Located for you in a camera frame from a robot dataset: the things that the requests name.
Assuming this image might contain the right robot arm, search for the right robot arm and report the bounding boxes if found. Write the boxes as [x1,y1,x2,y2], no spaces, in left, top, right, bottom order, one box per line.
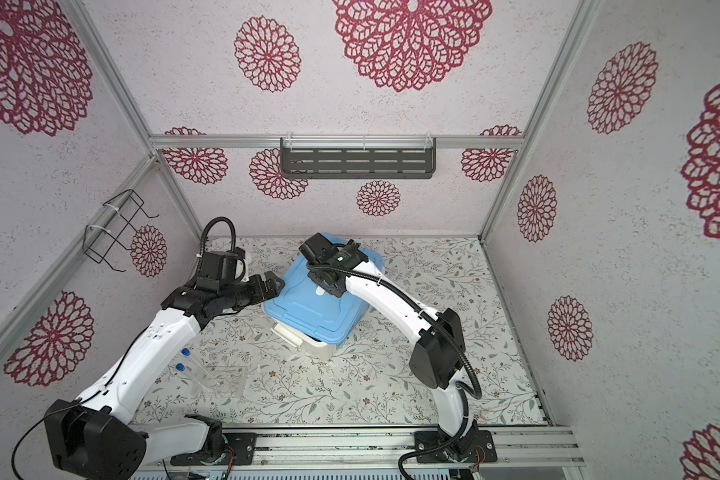
[299,233,497,479]

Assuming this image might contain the black wire wall rack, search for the black wire wall rack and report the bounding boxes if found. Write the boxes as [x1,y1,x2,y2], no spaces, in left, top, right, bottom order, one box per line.
[81,189,159,273]

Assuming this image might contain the dark metal wall shelf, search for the dark metal wall shelf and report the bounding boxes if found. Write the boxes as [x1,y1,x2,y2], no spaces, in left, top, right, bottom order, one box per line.
[280,136,437,180]

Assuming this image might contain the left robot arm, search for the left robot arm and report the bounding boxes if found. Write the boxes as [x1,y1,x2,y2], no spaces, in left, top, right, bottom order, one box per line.
[40,271,285,479]

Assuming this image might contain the clear test tube rack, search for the clear test tube rack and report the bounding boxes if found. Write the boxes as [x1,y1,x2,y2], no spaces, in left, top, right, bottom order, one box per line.
[193,363,248,397]

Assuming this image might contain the blue-capped test tube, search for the blue-capped test tube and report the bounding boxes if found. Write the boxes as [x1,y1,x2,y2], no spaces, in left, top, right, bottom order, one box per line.
[175,363,207,397]
[181,347,211,380]

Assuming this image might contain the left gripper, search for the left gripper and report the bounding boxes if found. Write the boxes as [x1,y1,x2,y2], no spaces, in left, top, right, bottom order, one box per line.
[221,269,285,312]

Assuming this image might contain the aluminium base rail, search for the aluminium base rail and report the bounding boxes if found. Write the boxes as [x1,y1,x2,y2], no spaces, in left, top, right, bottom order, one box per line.
[134,425,591,479]

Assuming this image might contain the white plastic bin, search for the white plastic bin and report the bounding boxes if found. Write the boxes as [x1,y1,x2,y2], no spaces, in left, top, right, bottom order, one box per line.
[271,321,337,361]

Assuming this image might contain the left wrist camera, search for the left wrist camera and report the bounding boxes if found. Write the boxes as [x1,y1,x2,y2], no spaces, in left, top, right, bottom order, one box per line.
[194,247,246,291]

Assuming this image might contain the blue plastic lid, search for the blue plastic lid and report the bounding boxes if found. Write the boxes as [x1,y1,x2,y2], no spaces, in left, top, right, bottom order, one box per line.
[263,253,370,346]

